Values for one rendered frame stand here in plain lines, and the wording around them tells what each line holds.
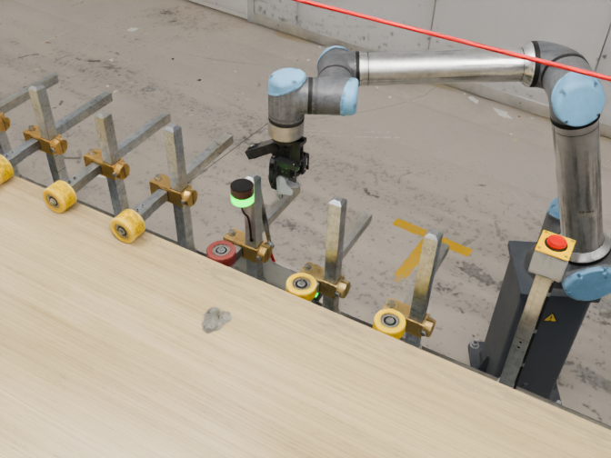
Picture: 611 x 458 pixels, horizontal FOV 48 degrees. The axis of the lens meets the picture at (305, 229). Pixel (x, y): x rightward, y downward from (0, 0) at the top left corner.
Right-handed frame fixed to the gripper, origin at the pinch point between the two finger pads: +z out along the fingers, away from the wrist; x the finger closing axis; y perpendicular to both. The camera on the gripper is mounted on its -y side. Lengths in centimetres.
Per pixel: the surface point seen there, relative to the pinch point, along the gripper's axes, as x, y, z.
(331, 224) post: -9.6, 21.0, -5.2
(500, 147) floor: 210, 20, 101
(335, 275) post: -9.6, 23.0, 12.1
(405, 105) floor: 224, -43, 101
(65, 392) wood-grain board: -73, -11, 11
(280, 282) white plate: -5.7, 3.9, 27.9
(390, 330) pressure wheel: -20.9, 43.9, 10.3
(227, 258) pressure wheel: -19.9, -4.1, 10.5
